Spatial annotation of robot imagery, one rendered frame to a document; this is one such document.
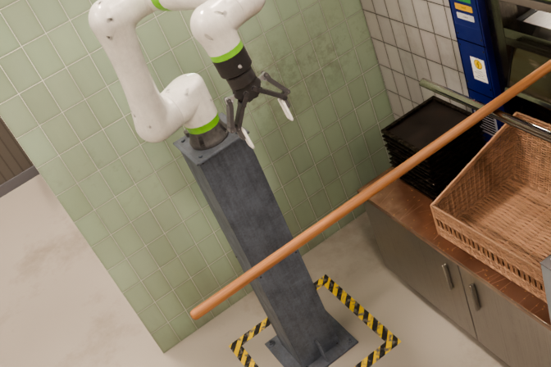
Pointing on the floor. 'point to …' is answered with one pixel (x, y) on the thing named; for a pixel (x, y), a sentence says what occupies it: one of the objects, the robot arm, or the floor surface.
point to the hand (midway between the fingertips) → (270, 129)
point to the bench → (457, 278)
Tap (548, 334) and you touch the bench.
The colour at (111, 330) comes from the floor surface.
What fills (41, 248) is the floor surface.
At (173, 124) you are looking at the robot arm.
